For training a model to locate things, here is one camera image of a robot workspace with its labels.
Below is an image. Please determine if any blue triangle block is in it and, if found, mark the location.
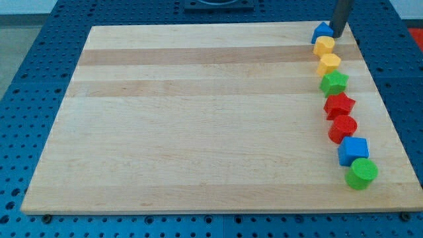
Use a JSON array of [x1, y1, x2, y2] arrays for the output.
[[311, 22, 334, 44]]

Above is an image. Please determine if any light wooden board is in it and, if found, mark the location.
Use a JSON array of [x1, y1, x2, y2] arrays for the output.
[[21, 21, 422, 215]]

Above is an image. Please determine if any red star block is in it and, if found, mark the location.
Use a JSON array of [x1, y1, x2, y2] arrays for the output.
[[323, 92, 356, 120]]

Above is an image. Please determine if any green star block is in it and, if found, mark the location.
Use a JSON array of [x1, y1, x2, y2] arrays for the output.
[[319, 69, 349, 98]]

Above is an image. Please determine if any yellow hexagon block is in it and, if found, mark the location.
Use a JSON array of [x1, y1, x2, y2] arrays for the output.
[[317, 54, 341, 77]]

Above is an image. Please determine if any red cylinder block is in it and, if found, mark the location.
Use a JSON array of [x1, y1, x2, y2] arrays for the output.
[[328, 115, 358, 144]]

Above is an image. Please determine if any yellow heart block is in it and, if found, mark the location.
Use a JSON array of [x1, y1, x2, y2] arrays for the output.
[[313, 36, 335, 58]]

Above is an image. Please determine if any blue cube block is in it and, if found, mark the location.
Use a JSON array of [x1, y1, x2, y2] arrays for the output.
[[338, 136, 369, 167]]

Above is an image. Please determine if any green cylinder block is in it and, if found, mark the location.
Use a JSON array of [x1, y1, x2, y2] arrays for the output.
[[344, 158, 379, 190]]

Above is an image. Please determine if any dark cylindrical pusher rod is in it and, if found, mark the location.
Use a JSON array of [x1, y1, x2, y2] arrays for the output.
[[329, 0, 355, 38]]

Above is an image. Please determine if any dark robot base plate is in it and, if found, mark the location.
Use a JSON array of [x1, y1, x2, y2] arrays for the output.
[[183, 0, 254, 13]]

